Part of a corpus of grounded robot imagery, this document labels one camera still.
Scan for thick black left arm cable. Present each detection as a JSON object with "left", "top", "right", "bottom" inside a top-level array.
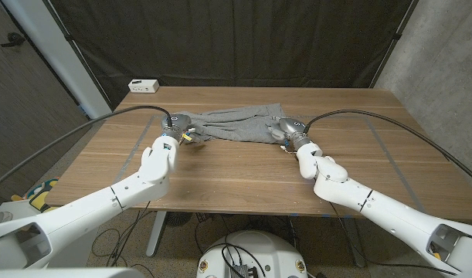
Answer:
[{"left": 0, "top": 104, "right": 174, "bottom": 192}]

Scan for grey table leg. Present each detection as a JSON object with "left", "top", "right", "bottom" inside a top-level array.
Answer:
[{"left": 341, "top": 218, "right": 367, "bottom": 268}]

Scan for black backdrop stand pole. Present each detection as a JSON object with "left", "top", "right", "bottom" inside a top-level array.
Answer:
[
  {"left": 42, "top": 0, "right": 113, "bottom": 111},
  {"left": 369, "top": 0, "right": 419, "bottom": 89}
]

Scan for black backdrop curtain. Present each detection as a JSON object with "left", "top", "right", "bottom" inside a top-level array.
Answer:
[{"left": 49, "top": 0, "right": 418, "bottom": 111}]

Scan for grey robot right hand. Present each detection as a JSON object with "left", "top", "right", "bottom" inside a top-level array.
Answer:
[{"left": 267, "top": 117, "right": 313, "bottom": 152}]

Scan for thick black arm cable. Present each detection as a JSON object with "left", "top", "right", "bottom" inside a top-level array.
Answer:
[
  {"left": 0, "top": 104, "right": 174, "bottom": 192},
  {"left": 303, "top": 109, "right": 472, "bottom": 187}
]

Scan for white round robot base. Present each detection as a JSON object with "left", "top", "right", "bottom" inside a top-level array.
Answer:
[{"left": 195, "top": 230, "right": 309, "bottom": 278}]

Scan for black door handle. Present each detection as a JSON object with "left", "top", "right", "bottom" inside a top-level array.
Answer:
[{"left": 0, "top": 32, "right": 27, "bottom": 48}]

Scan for grey cotton shorts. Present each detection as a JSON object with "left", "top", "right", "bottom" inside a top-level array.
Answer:
[{"left": 175, "top": 102, "right": 294, "bottom": 145}]

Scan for white table leg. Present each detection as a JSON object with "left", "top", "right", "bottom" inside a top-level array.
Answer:
[{"left": 145, "top": 211, "right": 168, "bottom": 258}]

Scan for black round fan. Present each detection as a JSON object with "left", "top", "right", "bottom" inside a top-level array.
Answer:
[{"left": 165, "top": 211, "right": 193, "bottom": 228}]

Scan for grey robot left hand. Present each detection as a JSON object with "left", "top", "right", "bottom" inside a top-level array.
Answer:
[{"left": 159, "top": 114, "right": 201, "bottom": 145}]

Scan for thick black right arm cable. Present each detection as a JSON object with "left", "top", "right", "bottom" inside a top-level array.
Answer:
[{"left": 303, "top": 109, "right": 472, "bottom": 187}]

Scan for white door frame post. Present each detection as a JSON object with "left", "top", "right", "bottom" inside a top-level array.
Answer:
[{"left": 0, "top": 0, "right": 113, "bottom": 120}]

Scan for grey hub box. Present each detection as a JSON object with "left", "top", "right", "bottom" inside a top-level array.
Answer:
[{"left": 229, "top": 264, "right": 259, "bottom": 278}]

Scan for white power strip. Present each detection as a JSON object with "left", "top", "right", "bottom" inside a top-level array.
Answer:
[{"left": 127, "top": 79, "right": 161, "bottom": 94}]

